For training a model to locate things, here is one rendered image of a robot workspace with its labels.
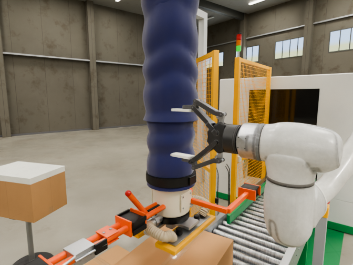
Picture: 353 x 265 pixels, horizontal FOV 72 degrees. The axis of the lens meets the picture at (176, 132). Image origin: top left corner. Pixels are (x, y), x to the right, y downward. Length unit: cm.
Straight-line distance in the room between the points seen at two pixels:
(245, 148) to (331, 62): 1234
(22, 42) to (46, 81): 180
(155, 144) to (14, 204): 185
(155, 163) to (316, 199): 61
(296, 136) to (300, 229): 20
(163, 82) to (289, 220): 63
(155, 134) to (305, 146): 61
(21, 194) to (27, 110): 1037
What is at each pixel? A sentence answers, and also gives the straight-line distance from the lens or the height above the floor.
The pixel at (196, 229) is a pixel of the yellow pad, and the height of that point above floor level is 112.
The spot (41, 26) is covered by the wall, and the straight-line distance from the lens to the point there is 1324.
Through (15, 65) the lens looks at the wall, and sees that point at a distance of 1279.
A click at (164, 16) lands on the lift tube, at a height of 199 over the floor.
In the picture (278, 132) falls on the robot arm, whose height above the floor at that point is 162.
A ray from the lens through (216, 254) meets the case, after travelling 133.
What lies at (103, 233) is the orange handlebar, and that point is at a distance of 91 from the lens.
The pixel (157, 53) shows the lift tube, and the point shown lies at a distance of 97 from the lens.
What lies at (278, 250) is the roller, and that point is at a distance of 223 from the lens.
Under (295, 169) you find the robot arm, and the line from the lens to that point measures 57.
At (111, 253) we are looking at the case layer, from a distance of 208.
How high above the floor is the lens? 170
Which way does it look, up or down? 8 degrees down
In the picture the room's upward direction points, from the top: straight up
